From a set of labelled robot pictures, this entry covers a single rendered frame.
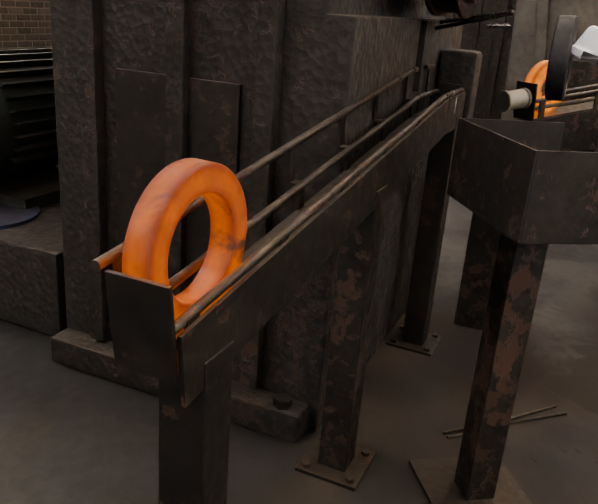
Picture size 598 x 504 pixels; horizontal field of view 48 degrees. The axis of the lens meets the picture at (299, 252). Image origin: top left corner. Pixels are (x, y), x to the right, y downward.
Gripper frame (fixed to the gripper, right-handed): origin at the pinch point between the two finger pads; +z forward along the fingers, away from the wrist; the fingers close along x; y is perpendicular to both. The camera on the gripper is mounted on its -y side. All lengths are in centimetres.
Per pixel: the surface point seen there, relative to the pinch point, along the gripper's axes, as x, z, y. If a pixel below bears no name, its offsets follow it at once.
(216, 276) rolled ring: 79, 20, -30
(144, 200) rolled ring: 89, 25, -20
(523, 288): 26.8, -12.8, -36.0
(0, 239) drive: 19, 108, -91
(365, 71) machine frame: 13.7, 30.6, -15.3
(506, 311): 28, -12, -41
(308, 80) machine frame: 21.8, 38.1, -19.2
